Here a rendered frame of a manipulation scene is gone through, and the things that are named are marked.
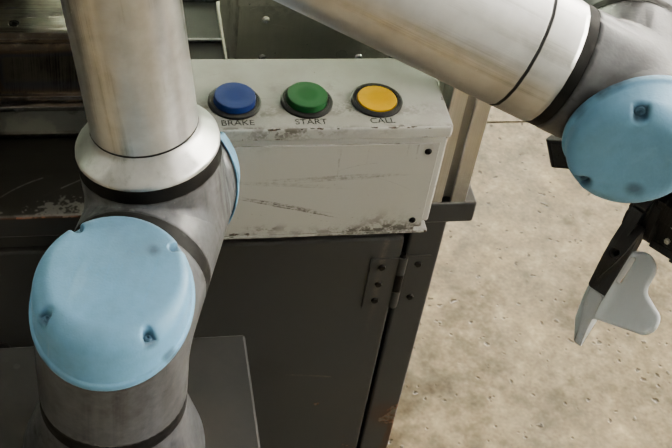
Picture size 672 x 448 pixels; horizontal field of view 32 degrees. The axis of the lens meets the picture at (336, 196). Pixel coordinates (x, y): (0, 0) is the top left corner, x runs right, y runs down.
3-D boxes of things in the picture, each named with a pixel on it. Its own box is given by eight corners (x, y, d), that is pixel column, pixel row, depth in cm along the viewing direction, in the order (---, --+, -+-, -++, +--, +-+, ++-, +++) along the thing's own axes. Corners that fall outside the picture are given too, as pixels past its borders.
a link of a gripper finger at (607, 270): (599, 296, 87) (662, 197, 85) (582, 285, 88) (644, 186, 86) (614, 294, 91) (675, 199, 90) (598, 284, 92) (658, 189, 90)
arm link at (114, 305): (13, 432, 88) (-1, 317, 78) (69, 301, 98) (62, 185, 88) (169, 463, 87) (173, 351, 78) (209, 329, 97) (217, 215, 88)
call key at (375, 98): (390, 100, 117) (393, 84, 115) (398, 126, 114) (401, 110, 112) (351, 100, 116) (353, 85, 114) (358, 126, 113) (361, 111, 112)
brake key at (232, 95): (252, 97, 113) (253, 81, 112) (256, 124, 111) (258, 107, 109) (211, 97, 113) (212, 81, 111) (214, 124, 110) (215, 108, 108)
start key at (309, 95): (322, 96, 115) (324, 80, 113) (328, 122, 112) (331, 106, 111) (282, 96, 114) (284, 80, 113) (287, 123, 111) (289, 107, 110)
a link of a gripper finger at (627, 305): (619, 381, 88) (685, 279, 86) (554, 337, 90) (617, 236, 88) (628, 378, 90) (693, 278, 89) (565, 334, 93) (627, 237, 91)
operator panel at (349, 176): (406, 163, 130) (429, 57, 120) (427, 233, 123) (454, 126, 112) (154, 169, 125) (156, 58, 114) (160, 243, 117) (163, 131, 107)
